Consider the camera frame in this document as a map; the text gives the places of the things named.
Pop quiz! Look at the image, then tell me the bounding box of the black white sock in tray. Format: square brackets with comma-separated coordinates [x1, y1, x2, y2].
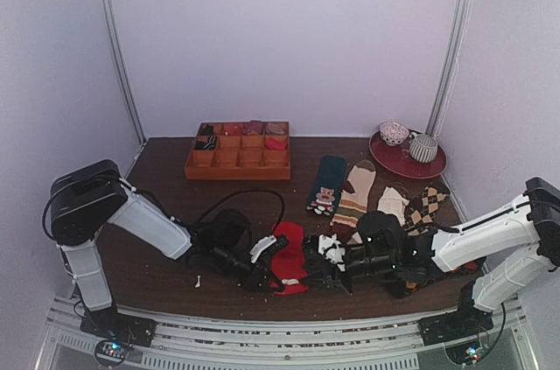
[195, 135, 218, 150]

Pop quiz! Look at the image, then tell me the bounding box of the rolled red sock in tray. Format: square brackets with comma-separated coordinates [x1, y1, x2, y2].
[264, 136, 289, 151]

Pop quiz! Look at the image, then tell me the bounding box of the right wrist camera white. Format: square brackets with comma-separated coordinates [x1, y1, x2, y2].
[318, 234, 346, 272]

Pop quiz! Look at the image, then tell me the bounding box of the green reindeer sock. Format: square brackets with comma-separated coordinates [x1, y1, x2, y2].
[306, 155, 347, 217]

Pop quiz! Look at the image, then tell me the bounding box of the aluminium post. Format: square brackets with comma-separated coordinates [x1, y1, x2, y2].
[101, 0, 147, 146]
[426, 0, 472, 138]

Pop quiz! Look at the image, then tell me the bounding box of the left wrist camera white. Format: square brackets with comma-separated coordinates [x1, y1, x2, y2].
[249, 235, 277, 263]

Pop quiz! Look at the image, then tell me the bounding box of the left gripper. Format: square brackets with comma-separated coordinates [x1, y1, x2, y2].
[212, 244, 283, 294]

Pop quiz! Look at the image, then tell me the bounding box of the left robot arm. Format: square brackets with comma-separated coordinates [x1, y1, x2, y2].
[41, 159, 288, 339]

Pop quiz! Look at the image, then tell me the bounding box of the cream striped sock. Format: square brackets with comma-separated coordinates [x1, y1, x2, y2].
[329, 160, 376, 243]

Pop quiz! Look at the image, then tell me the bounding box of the black red argyle sock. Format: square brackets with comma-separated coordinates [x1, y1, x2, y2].
[404, 256, 487, 297]

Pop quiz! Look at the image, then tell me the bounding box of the wooden divided organizer tray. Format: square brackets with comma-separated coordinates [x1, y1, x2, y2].
[185, 120, 291, 181]

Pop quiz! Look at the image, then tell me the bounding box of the red plate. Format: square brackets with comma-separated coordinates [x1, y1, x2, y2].
[368, 132, 447, 180]

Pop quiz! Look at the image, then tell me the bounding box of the right aluminium post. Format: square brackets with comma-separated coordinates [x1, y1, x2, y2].
[426, 0, 472, 138]

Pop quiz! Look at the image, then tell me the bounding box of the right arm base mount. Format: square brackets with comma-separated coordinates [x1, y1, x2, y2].
[418, 308, 494, 367]

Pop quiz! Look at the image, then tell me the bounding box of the striped grey cup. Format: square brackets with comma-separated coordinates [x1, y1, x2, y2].
[409, 133, 438, 164]

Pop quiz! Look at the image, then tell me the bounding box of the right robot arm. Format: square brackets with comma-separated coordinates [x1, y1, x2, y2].
[302, 178, 559, 337]

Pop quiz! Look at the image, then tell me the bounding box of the aluminium table rail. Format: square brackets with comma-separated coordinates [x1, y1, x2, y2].
[31, 297, 543, 369]

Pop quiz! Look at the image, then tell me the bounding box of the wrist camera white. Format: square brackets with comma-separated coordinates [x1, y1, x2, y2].
[249, 235, 277, 263]
[318, 234, 346, 272]

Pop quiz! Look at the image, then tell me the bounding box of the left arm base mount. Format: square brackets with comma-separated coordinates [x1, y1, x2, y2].
[80, 312, 157, 367]

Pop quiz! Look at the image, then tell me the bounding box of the left aluminium post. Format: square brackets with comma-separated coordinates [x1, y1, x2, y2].
[101, 0, 147, 146]

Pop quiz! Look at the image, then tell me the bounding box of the patterned white bowl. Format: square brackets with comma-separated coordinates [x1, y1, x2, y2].
[379, 121, 410, 146]

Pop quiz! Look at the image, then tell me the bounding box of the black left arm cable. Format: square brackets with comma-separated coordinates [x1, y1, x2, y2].
[192, 189, 286, 248]

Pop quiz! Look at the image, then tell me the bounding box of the brown argyle sock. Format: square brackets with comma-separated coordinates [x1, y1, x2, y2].
[403, 184, 450, 236]

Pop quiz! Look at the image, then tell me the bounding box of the white brown sock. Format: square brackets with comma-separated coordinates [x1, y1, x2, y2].
[377, 186, 410, 226]

